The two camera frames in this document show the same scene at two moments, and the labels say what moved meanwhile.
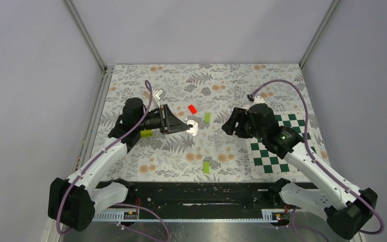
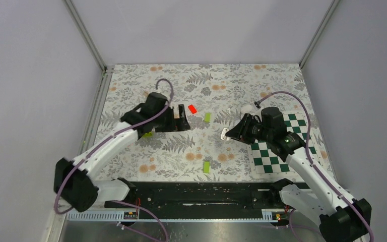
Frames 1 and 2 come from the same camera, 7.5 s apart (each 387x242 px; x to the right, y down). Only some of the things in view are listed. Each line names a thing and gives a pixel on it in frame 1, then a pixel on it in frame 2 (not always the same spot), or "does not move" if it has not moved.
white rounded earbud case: [194, 129] -> [223, 134]
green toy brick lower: [206, 167] does not move
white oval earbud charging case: [245, 106] does not move
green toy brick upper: [207, 118] does not move
